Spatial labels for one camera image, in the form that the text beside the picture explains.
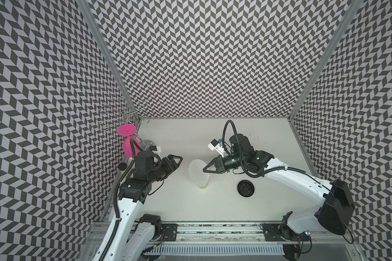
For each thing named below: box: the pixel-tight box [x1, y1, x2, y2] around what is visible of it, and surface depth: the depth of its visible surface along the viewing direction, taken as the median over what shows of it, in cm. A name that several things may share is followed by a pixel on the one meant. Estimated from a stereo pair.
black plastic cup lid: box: [236, 179, 255, 198], surface depth 88 cm
